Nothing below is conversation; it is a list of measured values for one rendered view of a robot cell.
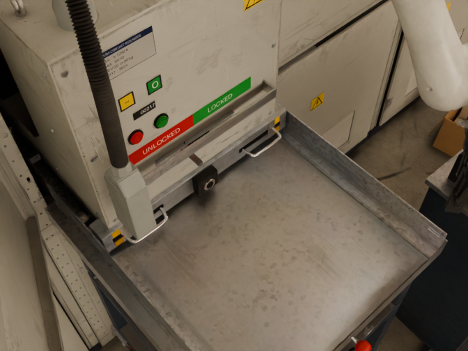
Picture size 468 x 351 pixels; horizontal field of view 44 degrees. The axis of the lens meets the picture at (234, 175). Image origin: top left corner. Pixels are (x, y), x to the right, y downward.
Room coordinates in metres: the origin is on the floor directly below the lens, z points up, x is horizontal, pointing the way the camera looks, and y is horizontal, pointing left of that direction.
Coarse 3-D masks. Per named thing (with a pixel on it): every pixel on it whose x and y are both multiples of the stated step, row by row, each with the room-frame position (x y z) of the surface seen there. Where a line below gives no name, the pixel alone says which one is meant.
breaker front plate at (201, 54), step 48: (192, 0) 0.81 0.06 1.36; (240, 0) 0.88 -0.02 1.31; (192, 48) 0.81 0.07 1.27; (240, 48) 0.88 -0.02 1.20; (144, 96) 0.73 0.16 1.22; (192, 96) 0.80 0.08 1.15; (240, 96) 0.88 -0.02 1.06; (96, 144) 0.66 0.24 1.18; (144, 144) 0.72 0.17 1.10; (96, 192) 0.64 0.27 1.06
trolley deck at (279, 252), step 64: (256, 192) 0.77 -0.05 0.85; (320, 192) 0.77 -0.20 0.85; (128, 256) 0.61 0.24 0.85; (192, 256) 0.61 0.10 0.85; (256, 256) 0.60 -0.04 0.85; (320, 256) 0.60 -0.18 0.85; (384, 256) 0.59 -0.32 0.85; (192, 320) 0.46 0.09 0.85; (256, 320) 0.46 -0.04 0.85; (320, 320) 0.45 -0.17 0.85
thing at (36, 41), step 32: (0, 0) 0.79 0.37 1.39; (32, 0) 0.79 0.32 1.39; (96, 0) 0.78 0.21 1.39; (128, 0) 0.78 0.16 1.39; (160, 0) 0.77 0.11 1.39; (0, 32) 0.77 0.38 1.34; (32, 32) 0.71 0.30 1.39; (64, 32) 0.71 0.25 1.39; (32, 64) 0.69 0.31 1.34; (32, 96) 0.75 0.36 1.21; (64, 128) 0.66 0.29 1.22; (64, 160) 0.72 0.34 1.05
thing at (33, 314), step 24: (0, 168) 0.72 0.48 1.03; (0, 192) 0.66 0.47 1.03; (24, 192) 0.73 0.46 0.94; (0, 216) 0.59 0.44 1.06; (0, 240) 0.52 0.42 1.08; (24, 240) 0.64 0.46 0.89; (0, 264) 0.46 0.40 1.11; (24, 264) 0.56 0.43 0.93; (0, 288) 0.41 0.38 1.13; (24, 288) 0.49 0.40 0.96; (48, 288) 0.54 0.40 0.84; (0, 312) 0.33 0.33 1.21; (24, 312) 0.43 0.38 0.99; (48, 312) 0.49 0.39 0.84; (0, 336) 0.29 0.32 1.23; (24, 336) 0.37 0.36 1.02; (48, 336) 0.44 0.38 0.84
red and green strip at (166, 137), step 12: (240, 84) 0.88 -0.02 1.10; (228, 96) 0.86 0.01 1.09; (204, 108) 0.81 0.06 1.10; (216, 108) 0.83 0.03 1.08; (192, 120) 0.79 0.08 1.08; (168, 132) 0.75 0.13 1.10; (180, 132) 0.77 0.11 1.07; (156, 144) 0.73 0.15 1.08; (132, 156) 0.70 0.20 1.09; (144, 156) 0.71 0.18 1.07
